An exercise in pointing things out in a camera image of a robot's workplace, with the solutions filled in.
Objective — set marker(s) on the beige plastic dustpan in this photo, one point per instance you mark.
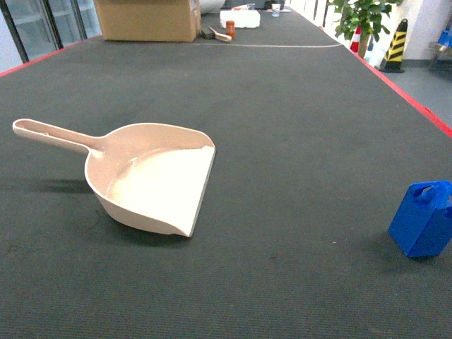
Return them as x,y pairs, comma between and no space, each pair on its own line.
148,176

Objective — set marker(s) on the blue plastic block part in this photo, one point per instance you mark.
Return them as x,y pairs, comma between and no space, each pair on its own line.
421,226

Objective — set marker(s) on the orange cylindrical can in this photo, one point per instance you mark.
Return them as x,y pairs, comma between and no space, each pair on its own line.
230,28

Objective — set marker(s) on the white foam block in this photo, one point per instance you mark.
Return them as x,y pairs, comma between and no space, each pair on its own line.
241,18

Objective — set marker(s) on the white paper cup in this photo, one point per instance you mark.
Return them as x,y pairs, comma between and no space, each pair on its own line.
275,10

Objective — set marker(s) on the red white traffic cone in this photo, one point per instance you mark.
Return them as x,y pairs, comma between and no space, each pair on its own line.
354,45

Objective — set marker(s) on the large cardboard box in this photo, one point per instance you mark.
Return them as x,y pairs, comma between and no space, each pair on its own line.
149,21

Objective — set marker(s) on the yellow black traffic cone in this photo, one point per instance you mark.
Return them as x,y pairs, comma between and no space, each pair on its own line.
392,59

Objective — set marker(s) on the potted green plant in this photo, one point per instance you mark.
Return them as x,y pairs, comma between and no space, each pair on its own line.
367,14

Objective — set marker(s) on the wooden handled brush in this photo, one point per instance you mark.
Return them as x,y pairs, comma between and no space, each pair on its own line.
209,33

